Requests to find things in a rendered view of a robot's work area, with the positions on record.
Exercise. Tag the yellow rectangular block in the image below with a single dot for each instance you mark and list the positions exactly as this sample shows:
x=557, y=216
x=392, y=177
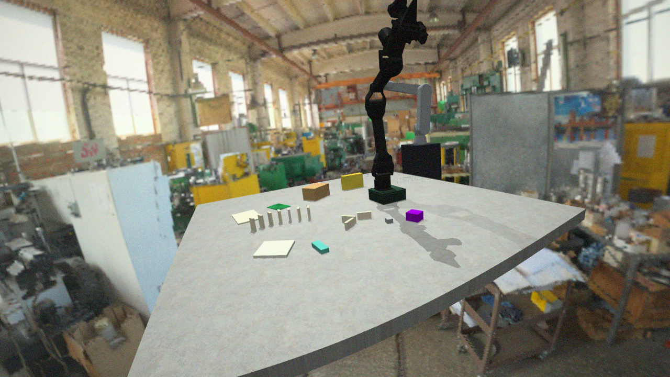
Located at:
x=352, y=181

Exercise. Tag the green rectangular block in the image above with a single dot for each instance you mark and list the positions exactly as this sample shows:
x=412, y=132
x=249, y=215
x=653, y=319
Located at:
x=278, y=206

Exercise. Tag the turquoise rectangular block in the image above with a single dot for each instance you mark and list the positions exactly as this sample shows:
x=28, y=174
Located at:
x=320, y=247

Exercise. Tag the purple block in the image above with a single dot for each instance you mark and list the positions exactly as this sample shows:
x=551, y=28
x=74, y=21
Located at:
x=414, y=215

